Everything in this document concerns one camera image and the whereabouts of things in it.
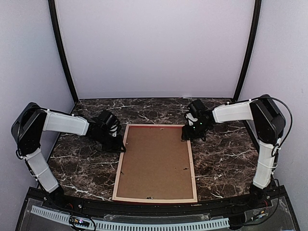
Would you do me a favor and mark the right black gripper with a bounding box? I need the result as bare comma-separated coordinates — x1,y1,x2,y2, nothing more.
181,120,210,141

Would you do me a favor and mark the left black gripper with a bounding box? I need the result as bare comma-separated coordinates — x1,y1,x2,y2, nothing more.
94,130,126,153

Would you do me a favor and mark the brown backing board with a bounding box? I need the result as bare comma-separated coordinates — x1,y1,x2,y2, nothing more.
115,127,194,200

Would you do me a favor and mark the red wooden picture frame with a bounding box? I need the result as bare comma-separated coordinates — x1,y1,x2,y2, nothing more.
112,124,198,204

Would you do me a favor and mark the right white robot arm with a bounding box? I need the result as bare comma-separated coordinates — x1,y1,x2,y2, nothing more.
181,94,292,209

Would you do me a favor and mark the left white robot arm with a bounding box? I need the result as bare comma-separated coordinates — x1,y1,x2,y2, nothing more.
11,102,126,210

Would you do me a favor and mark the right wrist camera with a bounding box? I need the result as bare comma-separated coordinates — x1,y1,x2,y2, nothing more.
185,112,198,126

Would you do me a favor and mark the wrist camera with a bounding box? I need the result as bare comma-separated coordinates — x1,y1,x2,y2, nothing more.
185,112,198,126
109,120,122,137

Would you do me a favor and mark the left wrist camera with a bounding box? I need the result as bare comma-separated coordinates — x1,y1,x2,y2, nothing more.
109,120,122,137

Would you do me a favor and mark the black front table rail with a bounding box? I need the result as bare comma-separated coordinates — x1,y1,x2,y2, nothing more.
18,186,295,222

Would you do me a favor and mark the white cable tray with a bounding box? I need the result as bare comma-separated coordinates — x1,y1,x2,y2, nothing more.
30,205,230,231

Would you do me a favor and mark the right black corner post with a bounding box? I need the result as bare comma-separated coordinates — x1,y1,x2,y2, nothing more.
232,0,262,102

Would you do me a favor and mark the black corner post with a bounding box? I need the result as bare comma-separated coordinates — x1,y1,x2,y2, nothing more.
48,0,79,104
232,0,262,102

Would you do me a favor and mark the left black corner post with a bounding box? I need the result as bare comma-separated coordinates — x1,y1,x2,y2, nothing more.
48,0,79,104

